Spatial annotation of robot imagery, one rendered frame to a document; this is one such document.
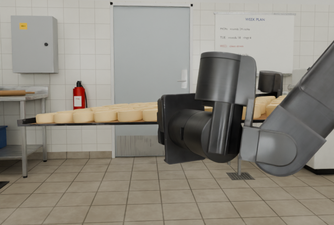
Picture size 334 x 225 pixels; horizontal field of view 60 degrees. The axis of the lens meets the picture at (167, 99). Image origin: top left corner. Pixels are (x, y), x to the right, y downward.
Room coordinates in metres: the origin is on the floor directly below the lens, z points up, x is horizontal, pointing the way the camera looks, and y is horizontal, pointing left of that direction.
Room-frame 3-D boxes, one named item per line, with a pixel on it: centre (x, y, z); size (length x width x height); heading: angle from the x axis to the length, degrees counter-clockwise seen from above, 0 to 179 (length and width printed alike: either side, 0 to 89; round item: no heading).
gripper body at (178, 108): (0.41, -0.03, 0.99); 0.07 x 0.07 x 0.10; 21
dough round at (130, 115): (0.58, 0.07, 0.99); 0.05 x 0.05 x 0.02
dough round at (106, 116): (0.60, 0.13, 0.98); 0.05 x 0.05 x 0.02
